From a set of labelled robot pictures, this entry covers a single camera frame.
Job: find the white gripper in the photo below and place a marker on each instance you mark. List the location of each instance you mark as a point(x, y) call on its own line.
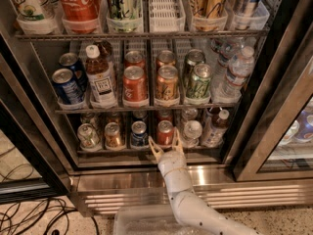
point(170, 164)

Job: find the red coke can bottom front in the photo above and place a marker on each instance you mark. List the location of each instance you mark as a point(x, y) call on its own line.
point(164, 134)

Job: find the red coke can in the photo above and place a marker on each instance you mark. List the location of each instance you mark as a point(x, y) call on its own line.
point(164, 115)
point(134, 84)
point(164, 134)
point(134, 58)

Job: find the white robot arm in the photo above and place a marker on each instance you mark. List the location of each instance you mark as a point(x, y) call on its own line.
point(188, 208)

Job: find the red coke can bottom rear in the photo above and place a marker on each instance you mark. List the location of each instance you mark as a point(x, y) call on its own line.
point(164, 115)

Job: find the blue pepsi can bottom front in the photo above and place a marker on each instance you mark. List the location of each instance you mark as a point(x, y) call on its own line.
point(139, 135)

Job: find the blue pepsi can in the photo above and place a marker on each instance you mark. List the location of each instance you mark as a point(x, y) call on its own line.
point(139, 135)
point(140, 116)

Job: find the blue pepsi can bottom rear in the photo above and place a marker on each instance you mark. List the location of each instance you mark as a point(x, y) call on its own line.
point(140, 116)

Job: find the tea bottle bottom shelf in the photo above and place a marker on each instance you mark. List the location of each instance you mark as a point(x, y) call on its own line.
point(215, 129)

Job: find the orange can bottom front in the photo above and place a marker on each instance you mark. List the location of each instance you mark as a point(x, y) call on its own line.
point(113, 135)

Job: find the orange can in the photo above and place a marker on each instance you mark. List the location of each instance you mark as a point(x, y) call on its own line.
point(167, 83)
point(115, 117)
point(113, 135)
point(165, 57)

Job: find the orange can bottom rear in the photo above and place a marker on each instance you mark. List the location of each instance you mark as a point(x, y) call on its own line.
point(115, 117)

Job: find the orange can middle front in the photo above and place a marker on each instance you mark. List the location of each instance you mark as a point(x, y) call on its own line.
point(167, 83)

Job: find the green can middle front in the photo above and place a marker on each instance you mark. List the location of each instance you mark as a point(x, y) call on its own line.
point(199, 81)

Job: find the red coke can middle front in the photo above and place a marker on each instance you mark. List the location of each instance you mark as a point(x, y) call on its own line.
point(134, 84)

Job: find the green white can bottom front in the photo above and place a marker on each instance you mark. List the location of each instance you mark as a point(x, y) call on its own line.
point(88, 135)

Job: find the green white can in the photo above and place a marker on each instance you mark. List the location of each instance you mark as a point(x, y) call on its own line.
point(88, 135)
point(90, 118)

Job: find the green white can bottom rear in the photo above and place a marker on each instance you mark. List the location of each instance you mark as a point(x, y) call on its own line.
point(90, 118)

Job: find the orange can middle rear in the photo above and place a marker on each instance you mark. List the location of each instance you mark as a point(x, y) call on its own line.
point(165, 57)

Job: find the green can middle rear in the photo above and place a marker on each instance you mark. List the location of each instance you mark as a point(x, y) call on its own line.
point(192, 58)

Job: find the red coke can middle rear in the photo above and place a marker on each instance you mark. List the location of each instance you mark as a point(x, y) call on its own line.
point(134, 58)

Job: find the right glass fridge door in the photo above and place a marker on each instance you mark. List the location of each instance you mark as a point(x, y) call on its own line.
point(261, 144)

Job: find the blue can middle front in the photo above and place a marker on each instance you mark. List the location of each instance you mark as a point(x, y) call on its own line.
point(67, 87)

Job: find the blue can middle rear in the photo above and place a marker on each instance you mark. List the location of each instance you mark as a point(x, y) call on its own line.
point(71, 61)

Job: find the left fridge door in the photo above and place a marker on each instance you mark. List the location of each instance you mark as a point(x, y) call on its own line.
point(39, 168)

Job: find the blue can behind right door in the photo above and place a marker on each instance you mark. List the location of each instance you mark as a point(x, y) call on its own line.
point(305, 131)

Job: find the gold can top shelf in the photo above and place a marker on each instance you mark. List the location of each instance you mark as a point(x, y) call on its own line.
point(208, 15)

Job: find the green can top shelf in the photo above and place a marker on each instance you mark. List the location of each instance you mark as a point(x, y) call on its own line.
point(125, 15)

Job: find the silver can top shelf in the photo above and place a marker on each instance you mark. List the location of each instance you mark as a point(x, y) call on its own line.
point(243, 11)

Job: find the large coca-cola can top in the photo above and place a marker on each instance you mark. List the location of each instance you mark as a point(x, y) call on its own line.
point(81, 16)

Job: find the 7up can top shelf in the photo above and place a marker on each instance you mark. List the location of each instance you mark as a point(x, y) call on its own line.
point(35, 10)

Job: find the clear water bottle bottom front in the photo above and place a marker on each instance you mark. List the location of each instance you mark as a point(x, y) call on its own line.
point(191, 131)

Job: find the clear water bottle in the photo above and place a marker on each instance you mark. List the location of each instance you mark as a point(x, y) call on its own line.
point(188, 114)
point(191, 131)

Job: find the clear water bottle bottom rear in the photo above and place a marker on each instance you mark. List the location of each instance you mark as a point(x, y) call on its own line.
point(188, 114)

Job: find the clear plastic bin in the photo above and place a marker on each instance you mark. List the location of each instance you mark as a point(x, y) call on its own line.
point(151, 220)

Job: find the tea bottle middle front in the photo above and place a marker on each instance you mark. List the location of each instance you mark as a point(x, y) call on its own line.
point(99, 74)

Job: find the water bottle middle front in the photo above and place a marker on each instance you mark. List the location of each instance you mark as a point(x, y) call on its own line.
point(238, 71)

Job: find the water bottle middle rear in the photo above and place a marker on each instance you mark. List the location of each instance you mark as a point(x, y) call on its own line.
point(226, 48)

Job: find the tea bottle middle rear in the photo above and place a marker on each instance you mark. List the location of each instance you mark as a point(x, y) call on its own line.
point(106, 51)

